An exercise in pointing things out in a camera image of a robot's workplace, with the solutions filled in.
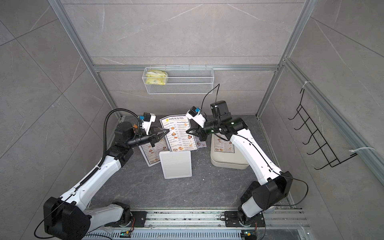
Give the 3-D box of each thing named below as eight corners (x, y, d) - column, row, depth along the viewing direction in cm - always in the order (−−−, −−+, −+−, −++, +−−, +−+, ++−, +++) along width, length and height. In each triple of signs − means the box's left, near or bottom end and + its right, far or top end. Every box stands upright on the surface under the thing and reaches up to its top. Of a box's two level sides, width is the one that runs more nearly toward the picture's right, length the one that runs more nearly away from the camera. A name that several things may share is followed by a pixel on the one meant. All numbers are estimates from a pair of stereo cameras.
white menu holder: (164, 178, 89) (157, 163, 73) (166, 168, 93) (159, 151, 77) (191, 178, 89) (190, 163, 73) (191, 168, 93) (191, 151, 77)
